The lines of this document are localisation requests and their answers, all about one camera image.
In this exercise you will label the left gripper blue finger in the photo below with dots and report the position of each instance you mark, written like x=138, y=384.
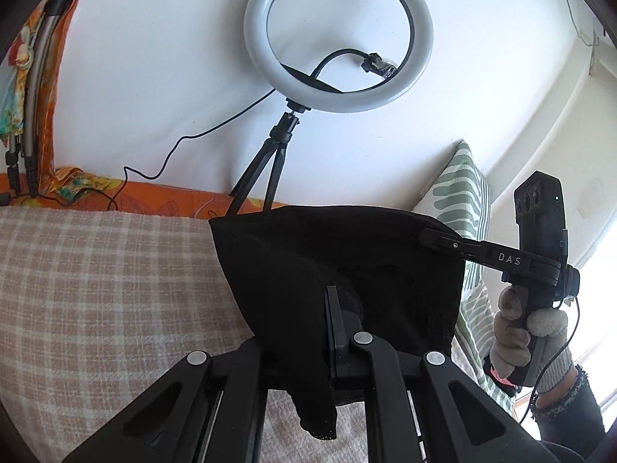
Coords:
x=345, y=358

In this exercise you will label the black t-shirt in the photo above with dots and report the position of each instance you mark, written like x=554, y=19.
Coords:
x=279, y=264

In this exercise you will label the right forearm black sleeve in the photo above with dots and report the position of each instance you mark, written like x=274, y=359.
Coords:
x=574, y=420

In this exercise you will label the right hand white glove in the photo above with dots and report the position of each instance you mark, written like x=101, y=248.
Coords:
x=530, y=349

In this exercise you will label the black phone holder gooseneck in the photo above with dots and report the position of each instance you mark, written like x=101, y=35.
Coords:
x=341, y=67

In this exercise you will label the pink plaid table cloth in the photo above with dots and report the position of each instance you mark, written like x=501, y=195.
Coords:
x=96, y=306

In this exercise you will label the orange leaf pattern sheet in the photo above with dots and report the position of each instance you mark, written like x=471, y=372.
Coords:
x=142, y=198

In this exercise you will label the colourful orange scarf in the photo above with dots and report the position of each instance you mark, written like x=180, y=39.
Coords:
x=69, y=182

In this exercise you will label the folded grey tripod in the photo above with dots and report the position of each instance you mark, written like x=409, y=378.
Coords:
x=27, y=59

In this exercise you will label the white ring light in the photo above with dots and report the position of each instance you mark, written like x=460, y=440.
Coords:
x=300, y=33

